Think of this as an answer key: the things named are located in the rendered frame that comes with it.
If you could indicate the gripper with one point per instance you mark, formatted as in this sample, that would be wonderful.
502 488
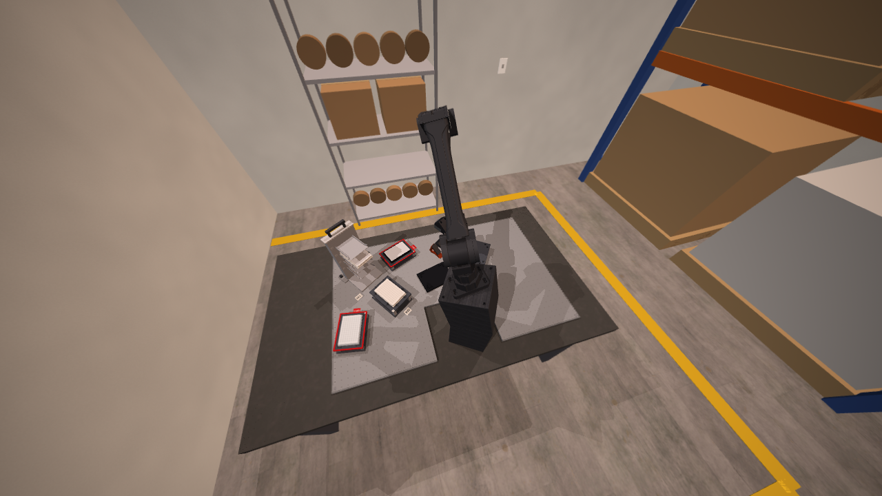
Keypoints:
435 249

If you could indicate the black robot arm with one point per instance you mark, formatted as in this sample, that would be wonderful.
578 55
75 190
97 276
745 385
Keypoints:
458 242

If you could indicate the dark grey flat nest with red border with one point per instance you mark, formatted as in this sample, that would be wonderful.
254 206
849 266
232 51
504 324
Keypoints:
363 334

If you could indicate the grey shelf rack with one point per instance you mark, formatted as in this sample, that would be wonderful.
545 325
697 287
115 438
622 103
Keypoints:
349 244

